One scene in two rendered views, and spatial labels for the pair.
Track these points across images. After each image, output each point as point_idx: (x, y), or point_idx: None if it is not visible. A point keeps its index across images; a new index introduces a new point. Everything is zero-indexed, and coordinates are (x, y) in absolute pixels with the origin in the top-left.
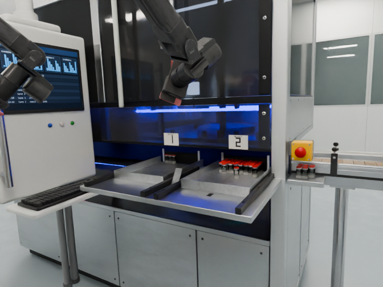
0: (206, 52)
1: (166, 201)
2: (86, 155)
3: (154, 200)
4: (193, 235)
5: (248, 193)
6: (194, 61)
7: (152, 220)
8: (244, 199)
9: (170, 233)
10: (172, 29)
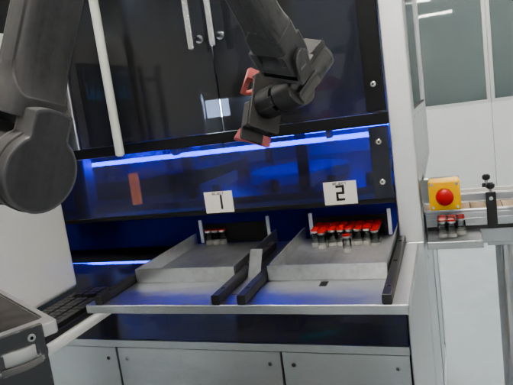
0: (314, 63)
1: (260, 304)
2: (59, 252)
3: (240, 306)
4: (276, 362)
5: (385, 272)
6: (305, 80)
7: (196, 351)
8: (388, 281)
9: (232, 367)
10: (281, 38)
